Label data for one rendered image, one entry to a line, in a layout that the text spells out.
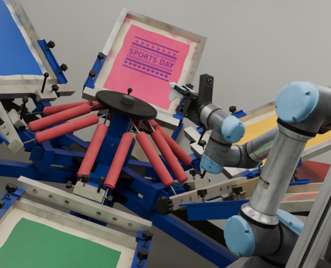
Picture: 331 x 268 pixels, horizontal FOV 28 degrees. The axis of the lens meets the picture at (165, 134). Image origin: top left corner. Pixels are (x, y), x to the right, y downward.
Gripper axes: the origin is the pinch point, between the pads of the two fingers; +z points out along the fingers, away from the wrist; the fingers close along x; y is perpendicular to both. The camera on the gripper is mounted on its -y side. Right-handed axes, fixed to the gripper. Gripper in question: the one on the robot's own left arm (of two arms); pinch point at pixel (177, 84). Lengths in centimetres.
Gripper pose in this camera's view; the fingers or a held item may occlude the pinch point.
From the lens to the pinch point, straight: 230.4
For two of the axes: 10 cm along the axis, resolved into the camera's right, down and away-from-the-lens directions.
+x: 7.4, 2.1, 6.5
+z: -5.3, -4.2, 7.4
